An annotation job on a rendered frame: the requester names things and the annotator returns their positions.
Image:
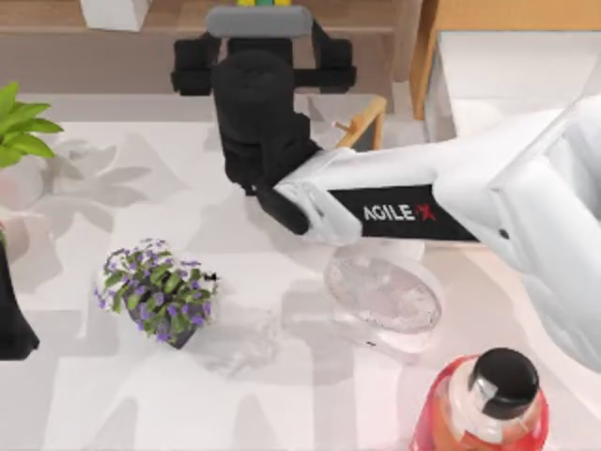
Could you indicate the wooden cabinet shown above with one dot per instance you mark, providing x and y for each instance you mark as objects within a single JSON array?
[{"x": 469, "y": 14}]

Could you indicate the clear glass bowl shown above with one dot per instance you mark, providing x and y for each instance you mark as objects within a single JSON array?
[{"x": 385, "y": 296}]

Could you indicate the pale grey rounded box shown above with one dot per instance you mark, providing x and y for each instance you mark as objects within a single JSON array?
[{"x": 258, "y": 21}]

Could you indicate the green plant in pale pot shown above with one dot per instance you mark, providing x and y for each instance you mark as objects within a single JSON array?
[{"x": 19, "y": 127}]

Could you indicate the purple flowers in dark pot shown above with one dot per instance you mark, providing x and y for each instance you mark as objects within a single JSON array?
[{"x": 159, "y": 291}]

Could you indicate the white box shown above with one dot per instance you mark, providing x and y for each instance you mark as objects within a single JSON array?
[{"x": 112, "y": 14}]

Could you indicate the red bottle with black cap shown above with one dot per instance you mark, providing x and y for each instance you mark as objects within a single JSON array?
[{"x": 483, "y": 413}]

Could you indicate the yellow and green blocks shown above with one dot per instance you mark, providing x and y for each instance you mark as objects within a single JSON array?
[{"x": 263, "y": 3}]

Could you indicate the wooden shelf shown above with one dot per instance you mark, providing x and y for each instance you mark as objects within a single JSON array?
[{"x": 94, "y": 51}]

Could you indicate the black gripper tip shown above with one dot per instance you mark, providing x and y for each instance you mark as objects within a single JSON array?
[{"x": 11, "y": 319}]

